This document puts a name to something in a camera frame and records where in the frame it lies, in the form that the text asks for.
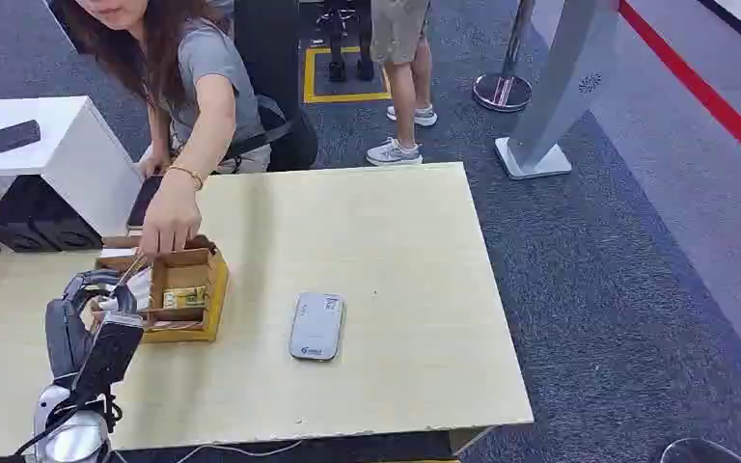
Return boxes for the person's hand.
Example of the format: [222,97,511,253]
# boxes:
[137,181,204,260]

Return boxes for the standing person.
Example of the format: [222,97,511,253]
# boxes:
[364,0,440,168]

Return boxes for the wooden card box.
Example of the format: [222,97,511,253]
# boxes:
[80,234,231,345]

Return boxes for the yellow green printed card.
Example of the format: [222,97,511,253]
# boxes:
[161,285,208,312]

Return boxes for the seated person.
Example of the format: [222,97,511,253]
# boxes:
[55,0,320,260]

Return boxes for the grey card reader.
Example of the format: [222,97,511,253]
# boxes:
[288,290,346,364]

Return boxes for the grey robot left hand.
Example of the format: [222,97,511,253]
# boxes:
[44,268,140,387]

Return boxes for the black office chair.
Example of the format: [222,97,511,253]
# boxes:
[222,0,320,175]

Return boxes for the round stanchion base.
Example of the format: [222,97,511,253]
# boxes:
[472,0,535,115]

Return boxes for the white cable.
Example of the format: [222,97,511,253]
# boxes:
[109,438,306,463]

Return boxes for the white side table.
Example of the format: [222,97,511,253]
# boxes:
[0,95,146,238]

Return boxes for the gold bracelet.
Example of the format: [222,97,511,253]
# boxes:
[165,164,206,192]

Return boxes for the round glass object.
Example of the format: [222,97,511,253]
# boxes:
[658,437,741,463]

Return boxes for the white card stack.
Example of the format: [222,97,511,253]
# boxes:
[97,266,154,313]

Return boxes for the black robot legs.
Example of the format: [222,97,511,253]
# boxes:
[316,0,376,83]

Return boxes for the black power adapter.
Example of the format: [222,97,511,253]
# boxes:
[0,119,42,154]

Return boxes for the black phone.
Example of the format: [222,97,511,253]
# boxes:
[125,175,165,232]

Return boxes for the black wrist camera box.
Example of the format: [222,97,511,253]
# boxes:
[70,311,146,412]

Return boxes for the thin tan card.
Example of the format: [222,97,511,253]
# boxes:
[116,254,150,286]

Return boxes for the grey display stand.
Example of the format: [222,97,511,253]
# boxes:
[494,0,622,181]

